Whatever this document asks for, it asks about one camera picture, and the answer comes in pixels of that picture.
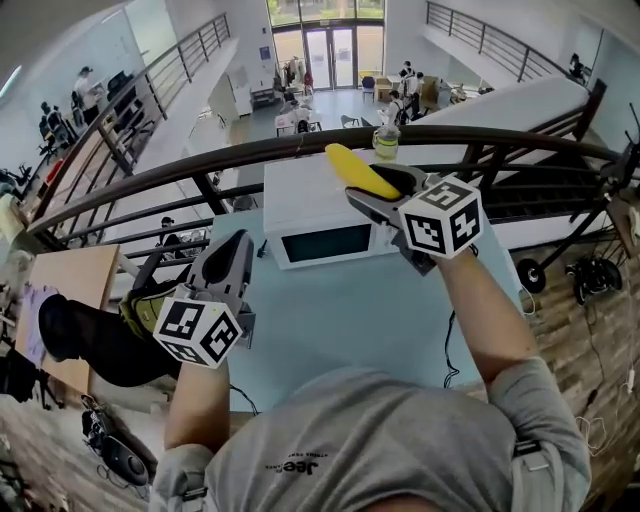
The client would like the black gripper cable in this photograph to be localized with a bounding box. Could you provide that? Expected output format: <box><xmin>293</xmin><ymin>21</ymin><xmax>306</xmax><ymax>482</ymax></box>
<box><xmin>441</xmin><ymin>308</ymin><xmax>462</xmax><ymax>390</ymax></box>

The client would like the purple cloth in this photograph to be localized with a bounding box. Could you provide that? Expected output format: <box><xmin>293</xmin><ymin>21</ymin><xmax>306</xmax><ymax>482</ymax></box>
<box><xmin>21</xmin><ymin>281</ymin><xmax>60</xmax><ymax>362</ymax></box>

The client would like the white microwave oven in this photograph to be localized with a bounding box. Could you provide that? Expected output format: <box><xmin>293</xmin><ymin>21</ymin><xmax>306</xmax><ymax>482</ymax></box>
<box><xmin>262</xmin><ymin>151</ymin><xmax>402</xmax><ymax>272</ymax></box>

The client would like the clear green water bottle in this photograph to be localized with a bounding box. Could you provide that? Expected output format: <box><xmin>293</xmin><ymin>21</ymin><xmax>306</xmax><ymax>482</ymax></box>
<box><xmin>371</xmin><ymin>124</ymin><xmax>402</xmax><ymax>162</ymax></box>

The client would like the black balcony railing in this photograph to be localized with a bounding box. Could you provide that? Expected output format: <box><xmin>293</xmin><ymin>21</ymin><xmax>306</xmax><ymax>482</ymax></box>
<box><xmin>96</xmin><ymin>13</ymin><xmax>232</xmax><ymax>167</ymax></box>
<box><xmin>425</xmin><ymin>0</ymin><xmax>572</xmax><ymax>85</ymax></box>

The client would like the small wooden side table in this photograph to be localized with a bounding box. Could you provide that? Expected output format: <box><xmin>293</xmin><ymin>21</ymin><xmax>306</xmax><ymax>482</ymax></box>
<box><xmin>604</xmin><ymin>191</ymin><xmax>640</xmax><ymax>257</ymax></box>

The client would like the person's left forearm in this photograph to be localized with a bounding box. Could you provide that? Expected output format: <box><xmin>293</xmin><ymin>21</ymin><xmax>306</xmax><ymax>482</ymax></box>
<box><xmin>163</xmin><ymin>356</ymin><xmax>232</xmax><ymax>454</ymax></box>

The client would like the glass entrance door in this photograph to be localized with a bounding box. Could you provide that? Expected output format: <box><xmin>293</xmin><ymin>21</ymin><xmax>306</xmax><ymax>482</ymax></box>
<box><xmin>301</xmin><ymin>25</ymin><xmax>358</xmax><ymax>92</ymax></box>

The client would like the wooden desk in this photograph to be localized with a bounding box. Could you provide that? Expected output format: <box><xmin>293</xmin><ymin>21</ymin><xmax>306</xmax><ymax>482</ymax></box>
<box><xmin>14</xmin><ymin>243</ymin><xmax>122</xmax><ymax>397</ymax></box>

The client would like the green backpack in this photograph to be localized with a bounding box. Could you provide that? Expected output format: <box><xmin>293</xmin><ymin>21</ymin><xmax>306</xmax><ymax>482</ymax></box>
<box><xmin>118</xmin><ymin>281</ymin><xmax>175</xmax><ymax>337</ymax></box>

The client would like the person's grey shirt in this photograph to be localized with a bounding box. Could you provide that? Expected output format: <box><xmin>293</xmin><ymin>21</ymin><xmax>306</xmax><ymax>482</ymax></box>
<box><xmin>151</xmin><ymin>356</ymin><xmax>594</xmax><ymax>512</ymax></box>

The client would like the black device on floor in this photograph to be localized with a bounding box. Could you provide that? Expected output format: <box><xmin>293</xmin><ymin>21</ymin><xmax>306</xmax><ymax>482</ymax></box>
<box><xmin>81</xmin><ymin>393</ymin><xmax>152</xmax><ymax>487</ymax></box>

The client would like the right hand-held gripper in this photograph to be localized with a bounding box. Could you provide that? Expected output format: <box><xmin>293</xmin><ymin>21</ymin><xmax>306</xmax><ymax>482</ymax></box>
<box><xmin>344</xmin><ymin>164</ymin><xmax>485</xmax><ymax>276</ymax></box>

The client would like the black wheeled stand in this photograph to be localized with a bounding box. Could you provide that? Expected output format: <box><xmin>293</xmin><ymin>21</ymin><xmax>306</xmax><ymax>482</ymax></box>
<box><xmin>515</xmin><ymin>101</ymin><xmax>640</xmax><ymax>295</ymax></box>

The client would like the black swivel chair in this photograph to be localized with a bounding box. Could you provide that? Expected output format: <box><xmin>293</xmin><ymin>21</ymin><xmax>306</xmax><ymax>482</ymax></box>
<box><xmin>0</xmin><ymin>348</ymin><xmax>67</xmax><ymax>412</ymax></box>

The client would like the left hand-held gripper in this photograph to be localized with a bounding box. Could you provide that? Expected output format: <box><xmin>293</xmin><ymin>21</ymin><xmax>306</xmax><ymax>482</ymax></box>
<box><xmin>152</xmin><ymin>230</ymin><xmax>257</xmax><ymax>370</ymax></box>

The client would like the person's right forearm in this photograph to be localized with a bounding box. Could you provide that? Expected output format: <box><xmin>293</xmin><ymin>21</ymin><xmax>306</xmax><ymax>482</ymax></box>
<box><xmin>433</xmin><ymin>246</ymin><xmax>542</xmax><ymax>397</ymax></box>

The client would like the black curved metal railing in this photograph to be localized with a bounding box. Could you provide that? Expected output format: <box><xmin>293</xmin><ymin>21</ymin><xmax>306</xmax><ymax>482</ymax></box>
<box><xmin>27</xmin><ymin>124</ymin><xmax>640</xmax><ymax>252</ymax></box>

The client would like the black office chair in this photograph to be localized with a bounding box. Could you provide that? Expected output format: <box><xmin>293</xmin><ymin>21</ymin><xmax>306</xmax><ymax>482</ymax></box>
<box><xmin>38</xmin><ymin>251</ymin><xmax>202</xmax><ymax>390</ymax></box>

